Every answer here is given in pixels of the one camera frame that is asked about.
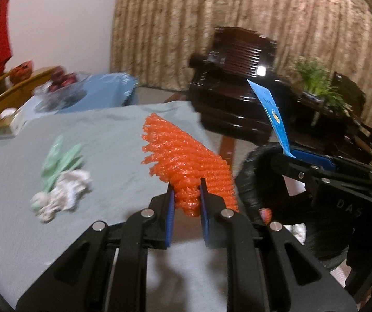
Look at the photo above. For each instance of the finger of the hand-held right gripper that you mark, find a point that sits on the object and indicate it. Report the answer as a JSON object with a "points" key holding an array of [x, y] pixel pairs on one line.
{"points": [[312, 159], [303, 172]]}

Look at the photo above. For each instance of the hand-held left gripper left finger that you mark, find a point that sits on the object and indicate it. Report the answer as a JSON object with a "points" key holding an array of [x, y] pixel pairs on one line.
{"points": [[170, 216]]}

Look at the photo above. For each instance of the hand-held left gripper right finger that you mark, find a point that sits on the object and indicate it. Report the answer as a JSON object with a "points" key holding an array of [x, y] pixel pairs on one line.
{"points": [[205, 217]]}

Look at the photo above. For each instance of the pink face mask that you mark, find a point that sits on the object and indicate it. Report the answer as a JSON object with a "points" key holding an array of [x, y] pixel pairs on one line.
{"points": [[297, 186]]}

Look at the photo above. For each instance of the black lined trash bin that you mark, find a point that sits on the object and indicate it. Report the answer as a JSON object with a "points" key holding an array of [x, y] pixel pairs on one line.
{"points": [[249, 182]]}

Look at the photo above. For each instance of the wide orange foam fruit net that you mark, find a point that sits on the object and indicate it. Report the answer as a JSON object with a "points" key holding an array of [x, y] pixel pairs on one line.
{"points": [[265, 215]]}

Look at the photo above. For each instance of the blue packet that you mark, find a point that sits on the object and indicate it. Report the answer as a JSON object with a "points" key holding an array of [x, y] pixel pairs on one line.
{"points": [[273, 117]]}

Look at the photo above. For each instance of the long orange foam fruit net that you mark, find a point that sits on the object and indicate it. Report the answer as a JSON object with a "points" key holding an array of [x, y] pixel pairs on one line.
{"points": [[186, 156]]}

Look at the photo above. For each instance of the dark wooden side table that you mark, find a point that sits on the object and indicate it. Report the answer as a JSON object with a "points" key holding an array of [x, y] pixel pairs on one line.
{"points": [[335, 126]]}

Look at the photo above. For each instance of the wooden table leg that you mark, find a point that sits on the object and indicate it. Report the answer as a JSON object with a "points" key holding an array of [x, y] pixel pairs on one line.
{"points": [[227, 149]]}

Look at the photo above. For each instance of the dark wooden armchair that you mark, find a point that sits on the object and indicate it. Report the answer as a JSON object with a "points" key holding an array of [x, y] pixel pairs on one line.
{"points": [[231, 71], [348, 91]]}

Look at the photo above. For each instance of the green potted plant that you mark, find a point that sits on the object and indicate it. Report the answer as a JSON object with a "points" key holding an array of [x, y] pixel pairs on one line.
{"points": [[316, 78]]}

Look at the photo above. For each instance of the crumpled white paper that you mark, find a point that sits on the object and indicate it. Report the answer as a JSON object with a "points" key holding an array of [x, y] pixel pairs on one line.
{"points": [[65, 191]]}

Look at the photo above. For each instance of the green plastic wrapper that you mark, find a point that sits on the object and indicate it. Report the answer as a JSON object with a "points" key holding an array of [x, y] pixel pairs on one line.
{"points": [[59, 165]]}

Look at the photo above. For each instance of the blue plastic bag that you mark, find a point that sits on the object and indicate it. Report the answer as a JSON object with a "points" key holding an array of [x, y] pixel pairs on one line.
{"points": [[114, 87]]}

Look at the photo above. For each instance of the clear bag of red fruit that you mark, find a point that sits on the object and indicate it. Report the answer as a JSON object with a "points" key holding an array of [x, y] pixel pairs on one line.
{"points": [[62, 97]]}

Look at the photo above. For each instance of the dark red apple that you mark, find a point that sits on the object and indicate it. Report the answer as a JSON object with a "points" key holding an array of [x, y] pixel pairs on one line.
{"points": [[70, 79], [57, 74]]}

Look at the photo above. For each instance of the beige patterned curtain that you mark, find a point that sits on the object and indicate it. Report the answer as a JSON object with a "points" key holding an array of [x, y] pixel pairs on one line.
{"points": [[189, 22]]}

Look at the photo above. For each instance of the tissue box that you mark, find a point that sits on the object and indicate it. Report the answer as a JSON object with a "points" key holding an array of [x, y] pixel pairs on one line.
{"points": [[10, 123]]}

